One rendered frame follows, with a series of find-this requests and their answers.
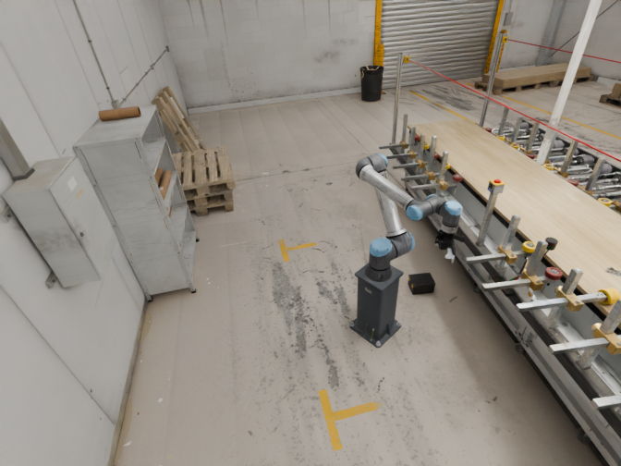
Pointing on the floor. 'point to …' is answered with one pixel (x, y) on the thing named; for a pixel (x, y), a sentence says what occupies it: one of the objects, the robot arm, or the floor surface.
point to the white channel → (569, 78)
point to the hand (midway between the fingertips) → (446, 255)
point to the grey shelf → (141, 199)
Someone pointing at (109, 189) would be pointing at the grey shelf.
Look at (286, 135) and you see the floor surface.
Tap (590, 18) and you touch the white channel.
